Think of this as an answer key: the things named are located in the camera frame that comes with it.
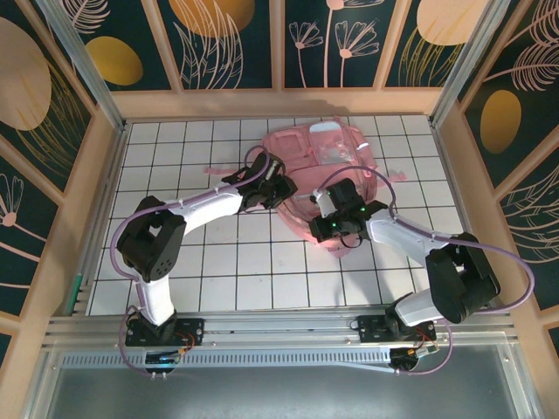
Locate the pink backpack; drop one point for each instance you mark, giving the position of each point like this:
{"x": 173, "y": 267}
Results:
{"x": 305, "y": 148}

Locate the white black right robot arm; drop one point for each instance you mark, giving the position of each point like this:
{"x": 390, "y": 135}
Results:
{"x": 463, "y": 279}

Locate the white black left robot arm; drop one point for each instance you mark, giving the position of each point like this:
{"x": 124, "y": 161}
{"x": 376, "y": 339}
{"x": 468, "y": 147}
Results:
{"x": 148, "y": 249}

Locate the grey metal sheet panel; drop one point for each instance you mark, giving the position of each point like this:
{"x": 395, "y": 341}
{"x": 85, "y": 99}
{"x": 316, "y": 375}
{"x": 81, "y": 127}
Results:
{"x": 279, "y": 397}

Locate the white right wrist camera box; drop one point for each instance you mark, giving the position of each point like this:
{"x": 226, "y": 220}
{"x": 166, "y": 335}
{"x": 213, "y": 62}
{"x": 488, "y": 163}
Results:
{"x": 324, "y": 205}

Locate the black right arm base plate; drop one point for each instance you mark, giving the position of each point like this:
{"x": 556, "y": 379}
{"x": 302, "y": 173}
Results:
{"x": 371, "y": 331}

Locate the aluminium mounting rail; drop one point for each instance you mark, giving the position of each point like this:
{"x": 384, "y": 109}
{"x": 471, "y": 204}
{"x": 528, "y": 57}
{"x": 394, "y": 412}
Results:
{"x": 279, "y": 327}

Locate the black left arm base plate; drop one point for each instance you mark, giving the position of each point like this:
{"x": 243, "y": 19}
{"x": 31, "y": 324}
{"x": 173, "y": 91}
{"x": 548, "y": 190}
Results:
{"x": 192, "y": 331}

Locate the aluminium frame post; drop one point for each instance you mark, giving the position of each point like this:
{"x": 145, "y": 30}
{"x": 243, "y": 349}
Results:
{"x": 471, "y": 61}
{"x": 82, "y": 61}

